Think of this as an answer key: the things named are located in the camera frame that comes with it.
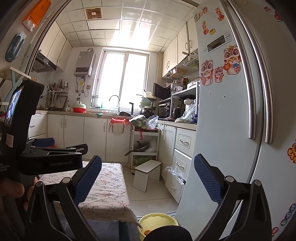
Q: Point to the white kettle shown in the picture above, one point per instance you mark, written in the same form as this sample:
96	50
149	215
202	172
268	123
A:
188	102

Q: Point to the white base cabinets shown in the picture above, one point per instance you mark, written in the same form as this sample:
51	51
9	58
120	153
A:
74	134

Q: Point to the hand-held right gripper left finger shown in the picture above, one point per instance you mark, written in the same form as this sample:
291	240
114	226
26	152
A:
87	180

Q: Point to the black pot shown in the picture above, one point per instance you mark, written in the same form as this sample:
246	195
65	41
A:
177	112

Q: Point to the pale green pot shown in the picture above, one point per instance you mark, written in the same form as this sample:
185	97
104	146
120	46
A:
145	100

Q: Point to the kitchen window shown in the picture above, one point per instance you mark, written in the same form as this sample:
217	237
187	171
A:
120	76

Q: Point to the yellow plastic bin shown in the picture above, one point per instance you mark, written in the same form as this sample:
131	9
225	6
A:
159	220

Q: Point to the green vegetables in bag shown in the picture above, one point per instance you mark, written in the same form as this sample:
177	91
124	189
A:
138	121

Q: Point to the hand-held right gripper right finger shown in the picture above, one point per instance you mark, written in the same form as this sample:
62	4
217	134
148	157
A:
208	178

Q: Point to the person's left hand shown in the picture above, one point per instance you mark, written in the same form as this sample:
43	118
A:
11	188

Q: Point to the metal counter shelf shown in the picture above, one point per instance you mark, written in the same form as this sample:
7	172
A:
187	91

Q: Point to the blue box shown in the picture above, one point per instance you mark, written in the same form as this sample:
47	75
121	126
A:
195	119

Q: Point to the red basin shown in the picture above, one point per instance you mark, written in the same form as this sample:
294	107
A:
79	110

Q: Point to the red hanging plastic bag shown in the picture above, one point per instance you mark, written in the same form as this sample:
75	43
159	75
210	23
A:
118	121

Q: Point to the dark hanging board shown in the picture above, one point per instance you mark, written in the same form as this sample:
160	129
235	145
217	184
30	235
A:
61	102

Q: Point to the white drawer unit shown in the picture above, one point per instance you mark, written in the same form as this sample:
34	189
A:
37	125

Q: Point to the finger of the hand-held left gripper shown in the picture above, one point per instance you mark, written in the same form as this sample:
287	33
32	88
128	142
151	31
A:
45	142
81	149

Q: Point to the blue and white shelf rack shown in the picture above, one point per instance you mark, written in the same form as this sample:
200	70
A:
13	71

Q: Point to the grey water heater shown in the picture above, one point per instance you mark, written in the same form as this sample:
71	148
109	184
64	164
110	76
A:
84	61

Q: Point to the white panelled drawer cabinet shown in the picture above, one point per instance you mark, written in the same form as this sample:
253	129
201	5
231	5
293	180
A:
182	139

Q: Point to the crumpled plastic bag in drawer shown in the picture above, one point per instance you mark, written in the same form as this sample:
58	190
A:
173	172

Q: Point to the large clear plastic bag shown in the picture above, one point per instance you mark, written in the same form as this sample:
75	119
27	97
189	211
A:
186	114

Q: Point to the black microwave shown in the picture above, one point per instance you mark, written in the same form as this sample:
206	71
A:
161	91

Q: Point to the white trolley rack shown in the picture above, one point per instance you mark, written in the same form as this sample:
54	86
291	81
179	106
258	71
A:
145	134

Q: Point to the white wall cabinets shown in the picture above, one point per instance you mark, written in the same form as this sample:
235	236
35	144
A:
55	46
175	51

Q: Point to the ceiling vent grille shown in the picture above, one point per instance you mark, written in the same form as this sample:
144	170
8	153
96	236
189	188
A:
93	13

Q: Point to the black toaster oven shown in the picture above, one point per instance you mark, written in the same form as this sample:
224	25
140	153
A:
164	110

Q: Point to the red cartoon fridge stickers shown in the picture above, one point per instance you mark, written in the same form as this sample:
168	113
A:
231	60

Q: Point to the utensil rack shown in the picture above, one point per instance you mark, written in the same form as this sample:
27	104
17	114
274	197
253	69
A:
56	91

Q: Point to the black wok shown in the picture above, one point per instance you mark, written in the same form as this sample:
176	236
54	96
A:
141	146

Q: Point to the chrome faucet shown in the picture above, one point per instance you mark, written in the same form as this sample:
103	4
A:
119	104

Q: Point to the green dishcloth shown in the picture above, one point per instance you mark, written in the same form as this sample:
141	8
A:
98	114

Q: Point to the white stool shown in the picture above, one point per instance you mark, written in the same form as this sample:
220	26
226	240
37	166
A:
148	165

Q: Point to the range hood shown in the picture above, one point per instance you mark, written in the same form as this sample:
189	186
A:
44	62

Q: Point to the orange box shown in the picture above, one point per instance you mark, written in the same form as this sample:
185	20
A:
38	12

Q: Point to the white refrigerator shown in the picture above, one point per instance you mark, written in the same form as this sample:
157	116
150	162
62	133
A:
219	115

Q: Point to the table with floral cloth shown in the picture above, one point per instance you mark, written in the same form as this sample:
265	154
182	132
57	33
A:
108	185

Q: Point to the black tap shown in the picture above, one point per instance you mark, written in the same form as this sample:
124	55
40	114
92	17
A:
131	109

